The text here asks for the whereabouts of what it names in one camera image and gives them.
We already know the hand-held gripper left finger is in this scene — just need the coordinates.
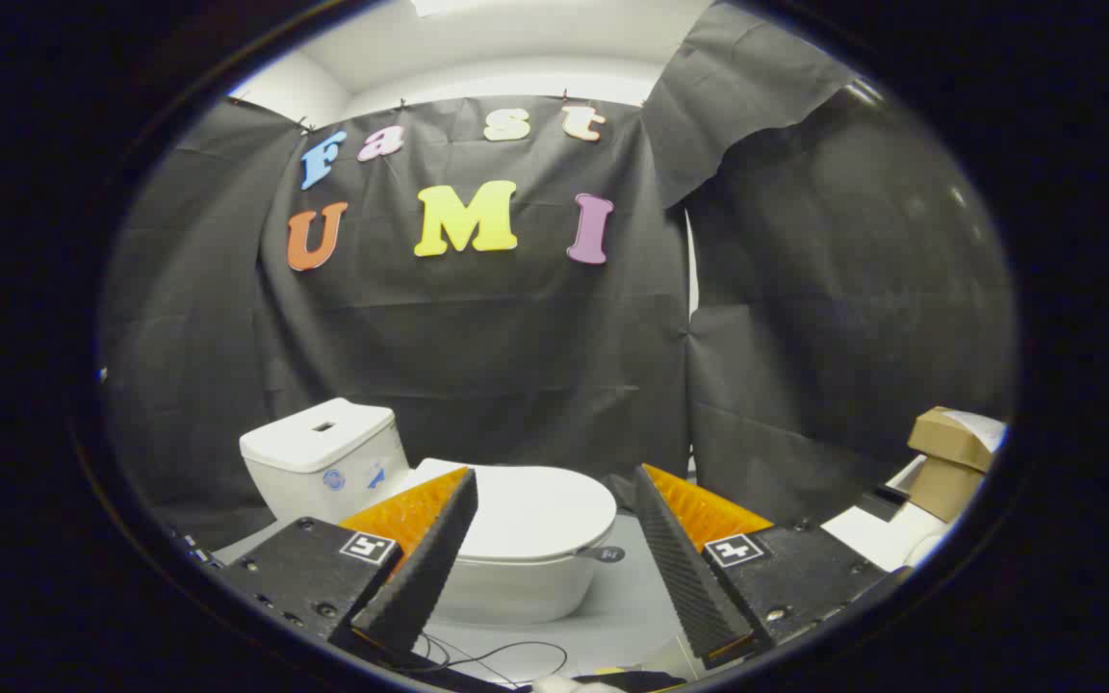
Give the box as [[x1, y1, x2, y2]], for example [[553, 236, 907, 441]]
[[218, 467, 478, 655]]

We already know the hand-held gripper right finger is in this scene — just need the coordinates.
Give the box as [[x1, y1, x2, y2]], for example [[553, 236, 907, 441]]
[[633, 464, 914, 669]]

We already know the white cabinet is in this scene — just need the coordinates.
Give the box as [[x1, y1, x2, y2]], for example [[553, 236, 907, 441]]
[[821, 452, 962, 575]]

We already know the black backdrop cloth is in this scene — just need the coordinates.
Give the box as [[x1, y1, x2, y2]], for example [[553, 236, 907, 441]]
[[100, 0, 1016, 552]]

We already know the brown cardboard box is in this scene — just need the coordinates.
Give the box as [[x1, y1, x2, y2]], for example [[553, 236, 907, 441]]
[[907, 406, 1008, 474], [908, 456, 985, 524]]

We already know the black cable tangle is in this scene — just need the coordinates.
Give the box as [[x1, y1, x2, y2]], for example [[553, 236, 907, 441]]
[[418, 633, 571, 688]]

